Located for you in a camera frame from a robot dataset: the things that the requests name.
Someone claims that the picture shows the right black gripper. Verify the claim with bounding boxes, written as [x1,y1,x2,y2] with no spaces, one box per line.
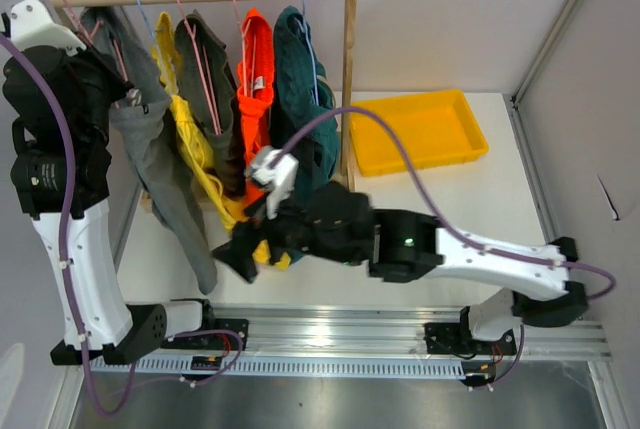
[212,177,361,284]

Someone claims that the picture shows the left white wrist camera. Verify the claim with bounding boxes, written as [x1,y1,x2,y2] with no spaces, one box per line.
[1,0,87,56]

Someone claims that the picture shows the light blue wire hanger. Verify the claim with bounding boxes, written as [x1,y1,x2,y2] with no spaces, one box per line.
[135,0,157,45]

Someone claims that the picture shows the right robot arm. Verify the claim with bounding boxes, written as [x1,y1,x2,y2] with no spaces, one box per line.
[211,182,589,353]

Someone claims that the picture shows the purple cable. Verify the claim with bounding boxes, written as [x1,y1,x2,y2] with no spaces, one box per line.
[0,33,245,418]
[269,105,617,395]

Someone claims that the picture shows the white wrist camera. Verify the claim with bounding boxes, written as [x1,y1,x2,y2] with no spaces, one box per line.
[248,146,298,219]
[1,0,87,56]

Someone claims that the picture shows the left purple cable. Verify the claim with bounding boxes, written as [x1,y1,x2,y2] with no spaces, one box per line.
[0,33,245,418]

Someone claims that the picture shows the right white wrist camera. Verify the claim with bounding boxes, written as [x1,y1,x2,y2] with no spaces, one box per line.
[248,146,298,219]

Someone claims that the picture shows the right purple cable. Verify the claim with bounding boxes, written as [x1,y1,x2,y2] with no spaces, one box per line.
[269,105,617,395]

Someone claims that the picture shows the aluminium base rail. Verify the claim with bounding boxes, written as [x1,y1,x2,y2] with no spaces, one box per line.
[67,304,611,361]

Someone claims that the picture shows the blue wire hanger green shorts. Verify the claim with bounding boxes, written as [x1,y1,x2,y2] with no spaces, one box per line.
[301,0,319,105]

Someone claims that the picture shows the dark green shorts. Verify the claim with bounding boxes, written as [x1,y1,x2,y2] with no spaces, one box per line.
[269,6,341,206]

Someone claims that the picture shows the yellow plastic tray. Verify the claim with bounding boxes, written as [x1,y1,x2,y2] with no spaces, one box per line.
[350,89,489,177]

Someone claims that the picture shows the slotted cable duct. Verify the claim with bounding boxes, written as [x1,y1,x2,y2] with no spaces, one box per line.
[87,354,496,379]

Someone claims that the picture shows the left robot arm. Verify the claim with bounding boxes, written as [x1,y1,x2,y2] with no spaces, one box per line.
[2,45,217,366]

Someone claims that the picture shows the pink wire hanger olive shorts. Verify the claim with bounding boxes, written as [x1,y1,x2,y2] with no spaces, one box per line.
[175,0,221,134]

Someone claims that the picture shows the olive green shorts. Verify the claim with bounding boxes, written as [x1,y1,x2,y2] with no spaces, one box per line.
[175,11,245,197]

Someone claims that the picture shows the yellow shorts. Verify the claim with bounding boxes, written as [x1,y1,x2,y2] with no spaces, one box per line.
[152,11,294,271]

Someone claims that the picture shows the grey shorts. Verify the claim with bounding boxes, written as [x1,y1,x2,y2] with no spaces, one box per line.
[80,7,218,295]

